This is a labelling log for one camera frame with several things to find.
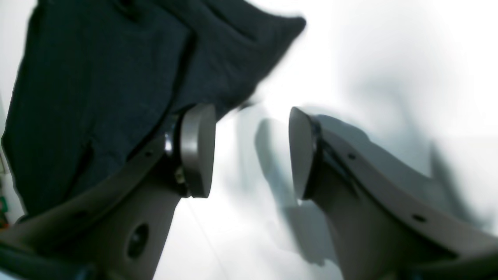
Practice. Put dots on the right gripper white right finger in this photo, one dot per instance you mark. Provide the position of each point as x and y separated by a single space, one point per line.
379 231

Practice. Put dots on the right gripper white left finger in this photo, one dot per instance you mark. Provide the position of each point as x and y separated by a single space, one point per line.
117 230

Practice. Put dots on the black T-shirt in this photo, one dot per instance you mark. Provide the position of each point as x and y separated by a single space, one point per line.
100 78

